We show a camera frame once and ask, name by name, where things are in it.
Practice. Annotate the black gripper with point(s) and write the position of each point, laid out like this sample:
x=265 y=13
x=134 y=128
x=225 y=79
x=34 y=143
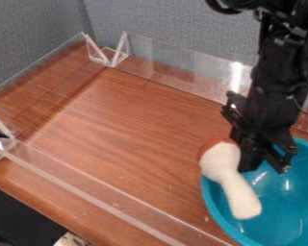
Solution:
x=261 y=117

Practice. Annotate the plush mushroom brown cap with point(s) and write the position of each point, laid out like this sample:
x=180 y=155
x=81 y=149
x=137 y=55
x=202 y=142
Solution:
x=218 y=157

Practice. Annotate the blue plastic bowl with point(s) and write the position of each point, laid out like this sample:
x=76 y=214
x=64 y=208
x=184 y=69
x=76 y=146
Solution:
x=281 y=224

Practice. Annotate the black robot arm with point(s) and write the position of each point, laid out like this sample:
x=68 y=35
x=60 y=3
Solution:
x=283 y=41

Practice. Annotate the clear acrylic back barrier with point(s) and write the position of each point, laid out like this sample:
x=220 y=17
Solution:
x=188 y=70

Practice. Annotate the clear acrylic barrier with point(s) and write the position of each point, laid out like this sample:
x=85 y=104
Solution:
x=188 y=70
x=132 y=211
x=60 y=51

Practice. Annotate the clear acrylic front barrier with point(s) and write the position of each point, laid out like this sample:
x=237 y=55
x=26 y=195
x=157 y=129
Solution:
x=132 y=211

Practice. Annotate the clear acrylic left barrier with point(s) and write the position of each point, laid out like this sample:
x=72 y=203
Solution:
x=60 y=51

